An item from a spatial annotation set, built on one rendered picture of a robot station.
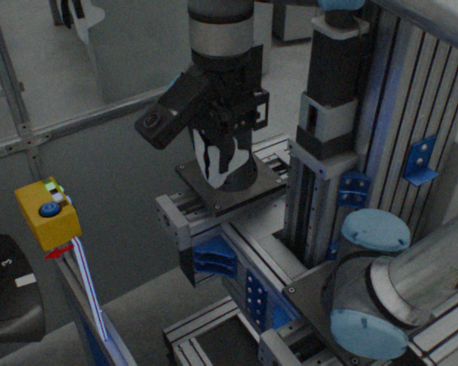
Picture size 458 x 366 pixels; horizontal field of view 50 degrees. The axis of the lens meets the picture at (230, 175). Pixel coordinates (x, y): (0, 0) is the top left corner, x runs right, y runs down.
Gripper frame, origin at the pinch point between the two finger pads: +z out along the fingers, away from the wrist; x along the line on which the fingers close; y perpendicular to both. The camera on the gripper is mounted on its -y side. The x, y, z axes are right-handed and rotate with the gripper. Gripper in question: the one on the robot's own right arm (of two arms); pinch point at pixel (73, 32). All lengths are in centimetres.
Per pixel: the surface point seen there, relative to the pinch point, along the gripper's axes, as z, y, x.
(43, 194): 40.9, -13.8, 6.6
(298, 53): 147, 250, 195
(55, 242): 48, -16, -4
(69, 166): 65, 3, 45
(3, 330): 33, -33, -34
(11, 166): 57, -14, 45
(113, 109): 48, 22, 45
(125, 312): 148, 9, 40
